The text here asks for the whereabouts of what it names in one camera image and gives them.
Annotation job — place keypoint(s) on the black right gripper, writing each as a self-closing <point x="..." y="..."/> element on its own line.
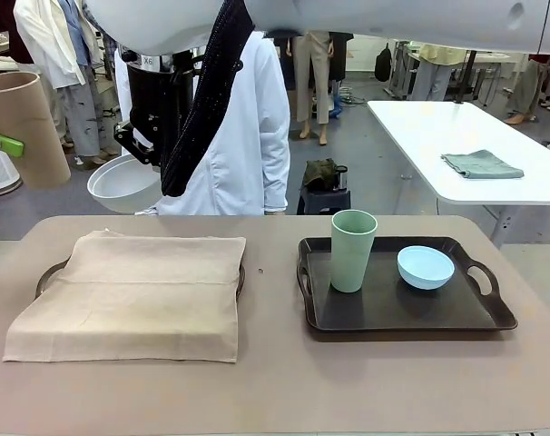
<point x="148" y="95"/>

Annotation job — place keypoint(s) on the brown plastic cup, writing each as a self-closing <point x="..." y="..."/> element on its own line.
<point x="34" y="127"/>

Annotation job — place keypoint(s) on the white bowl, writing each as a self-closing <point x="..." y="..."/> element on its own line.
<point x="116" y="191"/>

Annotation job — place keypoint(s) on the beige cloth mat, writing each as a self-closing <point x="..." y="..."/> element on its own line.
<point x="120" y="309"/>

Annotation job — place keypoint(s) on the light green plastic cup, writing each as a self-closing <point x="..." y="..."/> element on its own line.
<point x="352" y="259"/>

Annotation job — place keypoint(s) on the light blue bowl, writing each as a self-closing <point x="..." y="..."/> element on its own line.
<point x="422" y="272"/>

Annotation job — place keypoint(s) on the green cloth mat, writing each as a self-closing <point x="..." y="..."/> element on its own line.
<point x="484" y="164"/>

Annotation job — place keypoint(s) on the person in white hoodie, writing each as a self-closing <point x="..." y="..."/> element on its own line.
<point x="248" y="136"/>

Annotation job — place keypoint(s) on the mannequin in white coat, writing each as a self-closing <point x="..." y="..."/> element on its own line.
<point x="43" y="36"/>

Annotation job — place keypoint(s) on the dark green bag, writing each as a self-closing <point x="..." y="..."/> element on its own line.
<point x="320" y="172"/>

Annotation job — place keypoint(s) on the black plastic stool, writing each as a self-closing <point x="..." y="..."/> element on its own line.
<point x="322" y="200"/>

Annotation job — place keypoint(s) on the mannequin in beige trousers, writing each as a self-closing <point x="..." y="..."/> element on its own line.
<point x="318" y="68"/>

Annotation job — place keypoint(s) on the black silver thermos bottle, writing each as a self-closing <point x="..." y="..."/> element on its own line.
<point x="341" y="179"/>

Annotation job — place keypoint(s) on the black backpack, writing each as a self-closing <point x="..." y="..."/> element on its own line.
<point x="384" y="63"/>

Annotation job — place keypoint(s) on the white table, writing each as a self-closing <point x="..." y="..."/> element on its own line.
<point x="415" y="136"/>

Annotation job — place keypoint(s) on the mannequin in yellow shirt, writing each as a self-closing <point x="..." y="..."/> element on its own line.
<point x="431" y="77"/>

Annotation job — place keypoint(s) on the black stand pole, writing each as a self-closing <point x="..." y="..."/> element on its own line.
<point x="469" y="72"/>

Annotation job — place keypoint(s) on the mannequin maroon top brown trousers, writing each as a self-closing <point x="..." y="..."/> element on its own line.
<point x="527" y="86"/>

